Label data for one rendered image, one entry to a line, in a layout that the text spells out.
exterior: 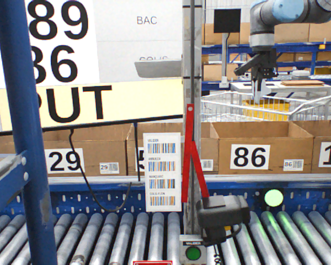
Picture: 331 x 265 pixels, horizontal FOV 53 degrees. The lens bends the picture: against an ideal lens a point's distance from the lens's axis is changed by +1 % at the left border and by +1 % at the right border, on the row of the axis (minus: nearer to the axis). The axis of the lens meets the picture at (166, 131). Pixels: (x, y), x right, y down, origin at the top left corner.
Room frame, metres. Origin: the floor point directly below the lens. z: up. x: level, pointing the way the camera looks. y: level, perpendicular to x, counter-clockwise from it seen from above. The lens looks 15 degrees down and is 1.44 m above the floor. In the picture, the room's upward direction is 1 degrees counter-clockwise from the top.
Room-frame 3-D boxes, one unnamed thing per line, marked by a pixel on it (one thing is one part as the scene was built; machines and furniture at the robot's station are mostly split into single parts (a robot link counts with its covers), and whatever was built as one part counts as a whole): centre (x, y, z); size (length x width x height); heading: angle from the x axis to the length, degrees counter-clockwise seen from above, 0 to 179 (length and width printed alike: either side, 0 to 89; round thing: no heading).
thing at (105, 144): (1.47, 0.37, 0.96); 0.39 x 0.29 x 0.17; 89
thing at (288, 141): (1.45, -0.42, 0.96); 0.39 x 0.29 x 0.17; 89
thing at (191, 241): (0.70, -0.06, 0.95); 0.07 x 0.03 x 0.07; 89
